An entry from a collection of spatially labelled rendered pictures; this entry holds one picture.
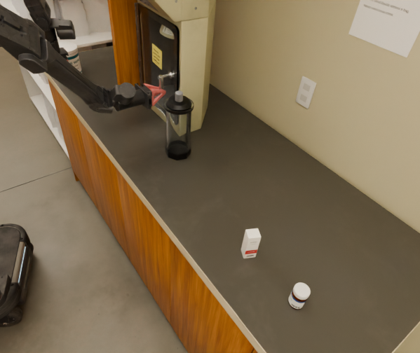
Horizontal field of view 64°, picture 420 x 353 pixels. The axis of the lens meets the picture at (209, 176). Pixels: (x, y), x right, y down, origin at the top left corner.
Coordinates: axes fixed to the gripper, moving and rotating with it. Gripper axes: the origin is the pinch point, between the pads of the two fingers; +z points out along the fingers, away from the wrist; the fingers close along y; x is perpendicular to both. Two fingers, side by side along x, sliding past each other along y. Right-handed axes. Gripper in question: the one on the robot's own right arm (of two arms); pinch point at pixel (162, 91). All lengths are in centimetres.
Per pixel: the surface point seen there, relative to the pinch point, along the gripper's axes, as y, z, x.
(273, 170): -43, 24, 20
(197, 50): -5.6, 11.7, -16.2
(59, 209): 74, -39, 114
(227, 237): -58, -11, 21
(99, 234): 40, -25, 114
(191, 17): -5.6, 8.6, -27.9
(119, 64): 31.8, -2.9, 0.9
